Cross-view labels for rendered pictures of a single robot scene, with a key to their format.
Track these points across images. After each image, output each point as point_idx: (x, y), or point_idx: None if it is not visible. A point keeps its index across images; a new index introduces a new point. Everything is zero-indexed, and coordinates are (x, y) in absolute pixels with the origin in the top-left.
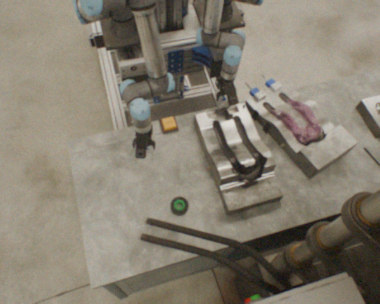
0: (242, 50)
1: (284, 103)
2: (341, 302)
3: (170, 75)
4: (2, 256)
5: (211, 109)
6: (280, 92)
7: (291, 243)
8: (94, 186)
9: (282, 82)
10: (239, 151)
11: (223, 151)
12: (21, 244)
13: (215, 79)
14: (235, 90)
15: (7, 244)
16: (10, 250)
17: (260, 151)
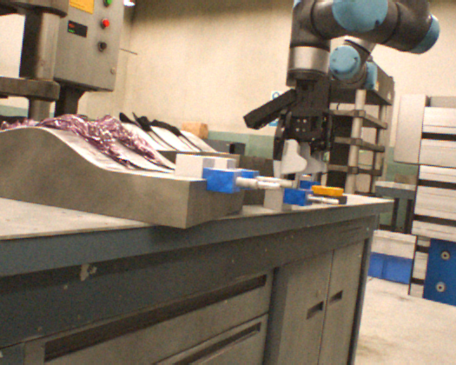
0: (316, 9)
1: (136, 164)
2: None
3: (345, 45)
4: (356, 354)
5: (300, 209)
6: (170, 173)
7: (56, 83)
8: None
9: (186, 178)
10: (174, 140)
11: (200, 149)
12: (357, 364)
13: (333, 122)
14: (268, 102)
15: (366, 360)
16: (358, 358)
17: (137, 127)
